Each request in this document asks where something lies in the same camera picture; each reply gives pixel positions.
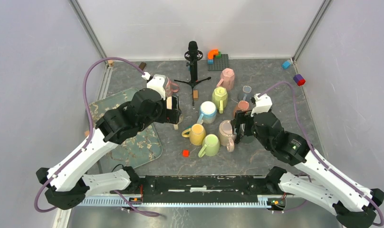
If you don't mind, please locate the salmon flower mug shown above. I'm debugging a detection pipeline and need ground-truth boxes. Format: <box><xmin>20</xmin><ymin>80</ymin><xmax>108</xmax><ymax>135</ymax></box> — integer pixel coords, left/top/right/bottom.
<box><xmin>232</xmin><ymin>100</ymin><xmax>250</xmax><ymax>118</ymax></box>

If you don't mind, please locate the iridescent pink mug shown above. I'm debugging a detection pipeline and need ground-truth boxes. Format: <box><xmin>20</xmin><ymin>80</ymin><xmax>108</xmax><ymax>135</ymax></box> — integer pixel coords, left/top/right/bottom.
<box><xmin>219</xmin><ymin>120</ymin><xmax>236</xmax><ymax>152</ymax></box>

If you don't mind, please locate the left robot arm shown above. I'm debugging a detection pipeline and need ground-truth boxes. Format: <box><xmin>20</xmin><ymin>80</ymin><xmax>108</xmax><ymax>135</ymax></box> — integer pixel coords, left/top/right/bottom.
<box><xmin>36</xmin><ymin>88</ymin><xmax>182</xmax><ymax>210</ymax></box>

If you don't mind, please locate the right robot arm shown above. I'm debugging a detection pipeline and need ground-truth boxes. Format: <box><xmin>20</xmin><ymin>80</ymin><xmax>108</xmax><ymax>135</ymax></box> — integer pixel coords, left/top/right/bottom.
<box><xmin>231</xmin><ymin>111</ymin><xmax>384</xmax><ymax>228</ymax></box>

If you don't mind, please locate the tall seashell cream mug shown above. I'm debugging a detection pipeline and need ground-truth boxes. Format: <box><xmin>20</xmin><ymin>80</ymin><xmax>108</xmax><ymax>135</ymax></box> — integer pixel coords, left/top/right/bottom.
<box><xmin>173</xmin><ymin>118</ymin><xmax>183</xmax><ymax>130</ymax></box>

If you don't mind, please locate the small grey-blue mug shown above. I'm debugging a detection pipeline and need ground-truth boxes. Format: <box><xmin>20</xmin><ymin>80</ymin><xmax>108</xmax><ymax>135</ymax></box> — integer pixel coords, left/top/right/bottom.
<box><xmin>237</xmin><ymin>85</ymin><xmax>252</xmax><ymax>102</ymax></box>

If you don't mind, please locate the yellow-green octagonal mug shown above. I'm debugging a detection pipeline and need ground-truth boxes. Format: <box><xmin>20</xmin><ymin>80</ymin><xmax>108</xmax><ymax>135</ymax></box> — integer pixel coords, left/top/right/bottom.
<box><xmin>212</xmin><ymin>86</ymin><xmax>228</xmax><ymax>114</ymax></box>

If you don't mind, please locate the yellow mug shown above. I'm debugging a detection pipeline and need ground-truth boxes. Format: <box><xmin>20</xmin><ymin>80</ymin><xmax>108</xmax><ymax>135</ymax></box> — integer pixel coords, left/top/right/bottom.
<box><xmin>182</xmin><ymin>123</ymin><xmax>206</xmax><ymax>146</ymax></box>

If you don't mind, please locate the pink ghost pattern mug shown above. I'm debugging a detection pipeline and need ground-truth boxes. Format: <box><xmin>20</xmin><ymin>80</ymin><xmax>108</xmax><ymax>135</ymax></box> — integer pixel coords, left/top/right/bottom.
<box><xmin>164</xmin><ymin>77</ymin><xmax>179</xmax><ymax>97</ymax></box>

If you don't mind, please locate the blue white mug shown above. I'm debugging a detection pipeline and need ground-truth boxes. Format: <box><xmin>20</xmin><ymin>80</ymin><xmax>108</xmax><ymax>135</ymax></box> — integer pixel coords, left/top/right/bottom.
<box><xmin>197</xmin><ymin>101</ymin><xmax>217</xmax><ymax>124</ymax></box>

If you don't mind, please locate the light green mug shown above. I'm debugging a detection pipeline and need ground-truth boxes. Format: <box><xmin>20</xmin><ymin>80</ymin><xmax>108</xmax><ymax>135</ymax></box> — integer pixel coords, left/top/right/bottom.
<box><xmin>198</xmin><ymin>134</ymin><xmax>220</xmax><ymax>158</ymax></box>

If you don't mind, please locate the pink octagonal mug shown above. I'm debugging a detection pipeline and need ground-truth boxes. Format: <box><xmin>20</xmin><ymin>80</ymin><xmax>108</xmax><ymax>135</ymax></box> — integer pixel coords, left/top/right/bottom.
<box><xmin>216</xmin><ymin>68</ymin><xmax>235</xmax><ymax>92</ymax></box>

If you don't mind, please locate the wooden block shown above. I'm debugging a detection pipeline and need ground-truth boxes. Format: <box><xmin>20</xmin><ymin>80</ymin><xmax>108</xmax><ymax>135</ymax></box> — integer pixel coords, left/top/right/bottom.
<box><xmin>192</xmin><ymin>90</ymin><xmax>199</xmax><ymax>100</ymax></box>

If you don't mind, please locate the red cube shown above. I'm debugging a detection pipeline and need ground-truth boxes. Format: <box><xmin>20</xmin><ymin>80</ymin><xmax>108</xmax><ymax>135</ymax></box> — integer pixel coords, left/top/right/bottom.
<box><xmin>182</xmin><ymin>150</ymin><xmax>190</xmax><ymax>157</ymax></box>

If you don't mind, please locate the floral green tray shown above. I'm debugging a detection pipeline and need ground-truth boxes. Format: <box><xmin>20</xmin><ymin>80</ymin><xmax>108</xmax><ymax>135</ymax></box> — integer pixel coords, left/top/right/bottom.
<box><xmin>88</xmin><ymin>88</ymin><xmax>163</xmax><ymax>174</ymax></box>

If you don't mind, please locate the grey lego baseplate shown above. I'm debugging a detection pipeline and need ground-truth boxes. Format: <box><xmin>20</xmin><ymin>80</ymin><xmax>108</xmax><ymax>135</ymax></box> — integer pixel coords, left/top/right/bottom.
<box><xmin>208</xmin><ymin>54</ymin><xmax>229</xmax><ymax>71</ymax></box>

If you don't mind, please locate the brown block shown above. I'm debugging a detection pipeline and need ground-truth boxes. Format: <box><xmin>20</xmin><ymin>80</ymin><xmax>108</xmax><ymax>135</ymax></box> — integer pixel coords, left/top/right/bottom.
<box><xmin>139</xmin><ymin>62</ymin><xmax>147</xmax><ymax>71</ymax></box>

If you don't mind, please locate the black microphone on tripod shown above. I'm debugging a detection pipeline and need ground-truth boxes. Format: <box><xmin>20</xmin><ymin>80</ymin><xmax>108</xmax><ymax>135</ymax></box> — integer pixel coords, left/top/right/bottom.
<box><xmin>174</xmin><ymin>41</ymin><xmax>211</xmax><ymax>95</ymax></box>

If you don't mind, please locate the blue block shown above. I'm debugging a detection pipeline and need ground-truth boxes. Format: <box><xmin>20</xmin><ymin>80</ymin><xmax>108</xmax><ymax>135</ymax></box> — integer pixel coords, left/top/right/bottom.
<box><xmin>281</xmin><ymin>60</ymin><xmax>292</xmax><ymax>69</ymax></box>

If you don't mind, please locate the purple red block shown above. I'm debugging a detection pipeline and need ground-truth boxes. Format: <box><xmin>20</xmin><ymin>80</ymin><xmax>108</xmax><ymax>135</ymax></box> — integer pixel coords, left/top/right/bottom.
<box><xmin>293</xmin><ymin>74</ymin><xmax>306</xmax><ymax>86</ymax></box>

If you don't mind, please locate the orange curved block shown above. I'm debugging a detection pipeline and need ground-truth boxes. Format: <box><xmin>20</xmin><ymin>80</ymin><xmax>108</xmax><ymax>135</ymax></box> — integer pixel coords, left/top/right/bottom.
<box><xmin>207</xmin><ymin>49</ymin><xmax>219</xmax><ymax>59</ymax></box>

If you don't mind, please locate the small wooden cube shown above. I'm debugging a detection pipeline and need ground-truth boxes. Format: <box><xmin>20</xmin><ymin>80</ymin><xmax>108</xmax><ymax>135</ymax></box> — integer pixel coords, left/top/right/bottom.
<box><xmin>107</xmin><ymin>59</ymin><xmax>114</xmax><ymax>67</ymax></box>

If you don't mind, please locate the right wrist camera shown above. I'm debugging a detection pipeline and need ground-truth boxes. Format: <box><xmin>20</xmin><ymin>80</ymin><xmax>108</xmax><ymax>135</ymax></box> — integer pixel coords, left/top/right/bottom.
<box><xmin>251</xmin><ymin>93</ymin><xmax>272</xmax><ymax>117</ymax></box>

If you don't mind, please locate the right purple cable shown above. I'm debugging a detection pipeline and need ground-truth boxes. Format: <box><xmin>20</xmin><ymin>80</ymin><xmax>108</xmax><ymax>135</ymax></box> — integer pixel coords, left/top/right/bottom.
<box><xmin>258</xmin><ymin>81</ymin><xmax>384</xmax><ymax>227</ymax></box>

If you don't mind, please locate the purple cable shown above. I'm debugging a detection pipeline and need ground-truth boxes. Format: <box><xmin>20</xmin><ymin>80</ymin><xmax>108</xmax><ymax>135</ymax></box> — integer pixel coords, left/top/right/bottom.
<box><xmin>34</xmin><ymin>57</ymin><xmax>146</xmax><ymax>213</ymax></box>
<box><xmin>258</xmin><ymin>81</ymin><xmax>384</xmax><ymax>227</ymax></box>

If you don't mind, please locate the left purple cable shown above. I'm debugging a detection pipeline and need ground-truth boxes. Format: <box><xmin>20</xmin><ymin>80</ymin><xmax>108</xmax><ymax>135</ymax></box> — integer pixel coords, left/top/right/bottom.
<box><xmin>34</xmin><ymin>57</ymin><xmax>146</xmax><ymax>213</ymax></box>

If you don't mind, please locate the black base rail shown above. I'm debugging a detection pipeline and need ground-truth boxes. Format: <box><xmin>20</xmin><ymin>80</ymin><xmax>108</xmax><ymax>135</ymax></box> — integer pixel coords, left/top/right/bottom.
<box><xmin>120</xmin><ymin>175</ymin><xmax>283</xmax><ymax>203</ymax></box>

